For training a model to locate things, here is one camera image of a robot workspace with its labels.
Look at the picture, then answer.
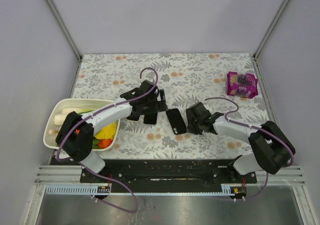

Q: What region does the silver smartphone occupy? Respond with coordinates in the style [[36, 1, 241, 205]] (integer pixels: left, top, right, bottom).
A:
[[143, 112, 158, 126]]

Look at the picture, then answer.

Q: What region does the black phone case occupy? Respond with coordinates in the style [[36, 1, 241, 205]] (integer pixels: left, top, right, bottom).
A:
[[166, 108, 187, 135]]

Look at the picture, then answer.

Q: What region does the blue smartphone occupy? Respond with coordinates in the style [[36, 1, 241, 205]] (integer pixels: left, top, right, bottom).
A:
[[126, 114, 140, 122]]

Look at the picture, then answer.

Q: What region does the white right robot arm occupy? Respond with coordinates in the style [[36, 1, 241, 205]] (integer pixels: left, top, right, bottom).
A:
[[186, 102, 296, 175]]

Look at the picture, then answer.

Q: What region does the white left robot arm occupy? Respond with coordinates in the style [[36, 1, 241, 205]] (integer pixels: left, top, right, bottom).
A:
[[55, 80, 167, 173]]

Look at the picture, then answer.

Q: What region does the floral tablecloth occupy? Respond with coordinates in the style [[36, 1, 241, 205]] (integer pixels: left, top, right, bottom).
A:
[[72, 53, 269, 159]]

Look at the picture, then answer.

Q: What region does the yellow corn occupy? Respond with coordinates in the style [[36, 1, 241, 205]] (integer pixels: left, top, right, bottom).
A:
[[95, 123, 117, 140]]

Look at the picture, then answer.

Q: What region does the purple snack bag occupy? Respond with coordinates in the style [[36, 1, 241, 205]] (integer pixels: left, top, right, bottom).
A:
[[226, 71, 259, 99]]

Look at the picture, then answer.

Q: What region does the white plastic bin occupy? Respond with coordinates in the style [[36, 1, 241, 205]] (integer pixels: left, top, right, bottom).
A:
[[43, 98, 113, 150]]

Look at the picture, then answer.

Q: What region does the orange carrot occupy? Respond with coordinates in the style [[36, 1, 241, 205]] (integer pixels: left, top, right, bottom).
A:
[[97, 138, 113, 149]]

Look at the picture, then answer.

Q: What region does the green pea pod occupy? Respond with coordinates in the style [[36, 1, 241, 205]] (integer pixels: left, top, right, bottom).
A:
[[92, 139, 100, 149]]

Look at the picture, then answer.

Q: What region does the white green leek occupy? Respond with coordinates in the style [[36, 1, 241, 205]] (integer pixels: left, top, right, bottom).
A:
[[53, 109, 91, 126]]

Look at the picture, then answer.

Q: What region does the brown mushroom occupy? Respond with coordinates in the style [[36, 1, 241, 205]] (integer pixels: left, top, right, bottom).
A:
[[48, 129, 59, 136]]

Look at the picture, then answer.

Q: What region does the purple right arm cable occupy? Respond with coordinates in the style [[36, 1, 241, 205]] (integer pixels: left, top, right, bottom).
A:
[[204, 97, 296, 201]]

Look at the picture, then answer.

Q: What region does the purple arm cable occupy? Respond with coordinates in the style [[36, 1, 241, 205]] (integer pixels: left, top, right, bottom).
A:
[[55, 67, 160, 214], [204, 97, 296, 201]]

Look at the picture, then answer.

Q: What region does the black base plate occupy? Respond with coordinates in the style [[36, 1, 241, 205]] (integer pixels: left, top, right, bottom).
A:
[[79, 158, 258, 186]]

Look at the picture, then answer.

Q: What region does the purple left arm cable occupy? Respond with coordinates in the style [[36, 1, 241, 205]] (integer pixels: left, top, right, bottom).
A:
[[55, 67, 160, 214]]

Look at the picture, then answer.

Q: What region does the aluminium rail frame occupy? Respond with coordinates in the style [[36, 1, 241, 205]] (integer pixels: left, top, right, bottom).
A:
[[34, 165, 306, 186]]

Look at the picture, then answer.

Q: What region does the white cable duct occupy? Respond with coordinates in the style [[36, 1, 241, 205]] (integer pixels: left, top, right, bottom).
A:
[[46, 185, 111, 196]]

